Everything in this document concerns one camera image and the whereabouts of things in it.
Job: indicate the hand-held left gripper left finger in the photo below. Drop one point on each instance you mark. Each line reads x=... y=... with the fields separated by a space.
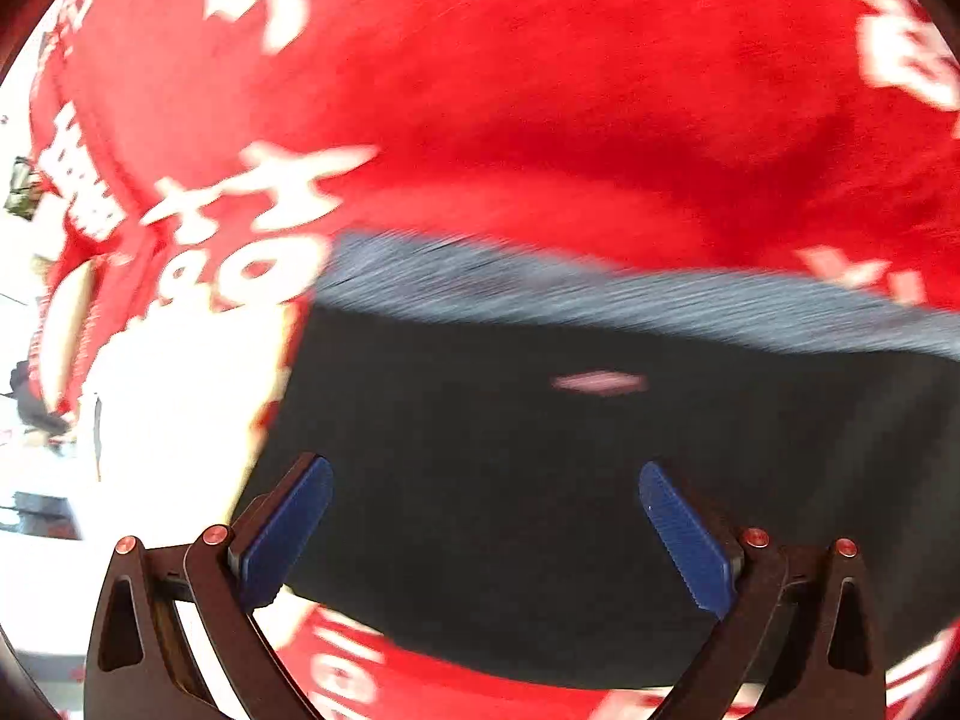
x=289 y=532

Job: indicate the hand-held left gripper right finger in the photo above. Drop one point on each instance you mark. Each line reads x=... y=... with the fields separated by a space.
x=686 y=540

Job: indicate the black pants with grey waistband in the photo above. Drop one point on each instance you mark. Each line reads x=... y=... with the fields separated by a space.
x=487 y=465

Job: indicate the red printed blanket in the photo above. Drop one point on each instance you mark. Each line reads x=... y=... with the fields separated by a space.
x=525 y=90

